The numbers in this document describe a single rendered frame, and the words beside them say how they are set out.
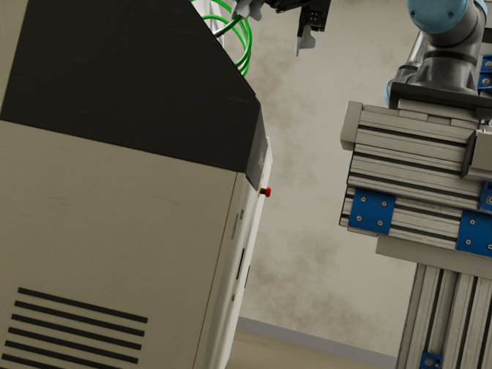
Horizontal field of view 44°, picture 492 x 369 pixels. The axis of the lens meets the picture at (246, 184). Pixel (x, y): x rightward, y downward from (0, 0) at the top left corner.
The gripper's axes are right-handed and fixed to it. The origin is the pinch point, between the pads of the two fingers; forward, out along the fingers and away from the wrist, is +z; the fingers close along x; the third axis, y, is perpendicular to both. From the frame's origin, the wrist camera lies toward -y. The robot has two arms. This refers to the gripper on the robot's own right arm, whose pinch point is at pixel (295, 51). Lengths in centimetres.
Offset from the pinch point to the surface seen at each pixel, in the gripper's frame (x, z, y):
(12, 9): -47, 17, -64
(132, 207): -47, 56, -26
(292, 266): 209, 75, 19
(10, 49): -47, 26, -62
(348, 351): 200, 118, 63
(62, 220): -47, 62, -41
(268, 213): 212, 46, -3
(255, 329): 209, 119, 5
